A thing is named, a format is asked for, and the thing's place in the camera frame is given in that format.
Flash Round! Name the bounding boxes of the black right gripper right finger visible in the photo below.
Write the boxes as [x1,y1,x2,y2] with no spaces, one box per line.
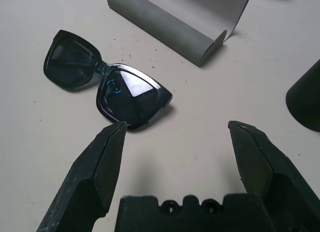
[227,120,320,232]

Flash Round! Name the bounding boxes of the grey glasses case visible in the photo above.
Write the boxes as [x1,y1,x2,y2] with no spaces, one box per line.
[106,0,252,68]

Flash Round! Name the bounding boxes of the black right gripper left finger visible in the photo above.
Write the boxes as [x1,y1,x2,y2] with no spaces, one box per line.
[36,121,128,232]

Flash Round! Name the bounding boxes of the black plastic cup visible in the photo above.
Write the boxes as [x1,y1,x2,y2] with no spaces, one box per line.
[284,58,320,133]

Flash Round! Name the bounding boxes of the black sunglasses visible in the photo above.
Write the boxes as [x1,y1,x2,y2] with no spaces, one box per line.
[42,29,174,131]

